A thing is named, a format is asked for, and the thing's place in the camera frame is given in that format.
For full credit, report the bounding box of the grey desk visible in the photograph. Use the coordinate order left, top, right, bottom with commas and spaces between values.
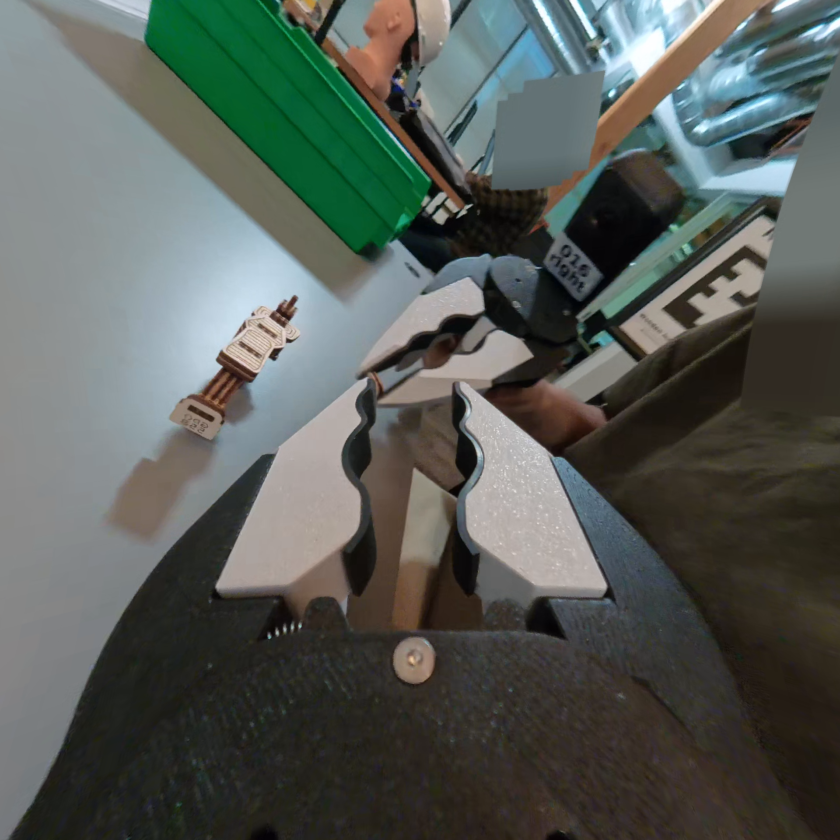
0, 0, 460, 840

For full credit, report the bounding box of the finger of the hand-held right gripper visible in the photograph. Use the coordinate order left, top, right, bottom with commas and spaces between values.
377, 327, 536, 408
357, 256, 494, 382

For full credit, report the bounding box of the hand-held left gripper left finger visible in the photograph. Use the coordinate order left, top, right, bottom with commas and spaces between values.
215, 377, 378, 609

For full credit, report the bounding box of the green plastic bin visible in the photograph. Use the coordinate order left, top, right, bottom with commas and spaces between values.
144, 0, 433, 256

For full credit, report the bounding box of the black framed marker sign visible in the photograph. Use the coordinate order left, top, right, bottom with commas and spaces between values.
613, 210, 775, 361

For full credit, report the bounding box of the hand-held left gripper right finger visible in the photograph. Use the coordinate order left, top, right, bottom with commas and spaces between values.
451, 381, 608, 602

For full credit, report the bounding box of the person's olive shirt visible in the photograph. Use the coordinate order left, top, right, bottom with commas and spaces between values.
561, 308, 840, 840

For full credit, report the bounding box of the black bag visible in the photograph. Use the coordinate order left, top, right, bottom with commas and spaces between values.
400, 112, 468, 206

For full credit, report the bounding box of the mannequin head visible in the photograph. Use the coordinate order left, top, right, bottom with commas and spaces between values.
363, 0, 421, 86

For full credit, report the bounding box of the white hard hat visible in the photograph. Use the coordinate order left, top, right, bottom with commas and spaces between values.
410, 0, 452, 67

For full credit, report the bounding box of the wooden model figure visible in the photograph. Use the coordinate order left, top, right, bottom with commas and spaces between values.
169, 295, 301, 442

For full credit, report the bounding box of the person's right hand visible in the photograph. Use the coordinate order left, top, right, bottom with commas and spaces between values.
489, 381, 608, 455

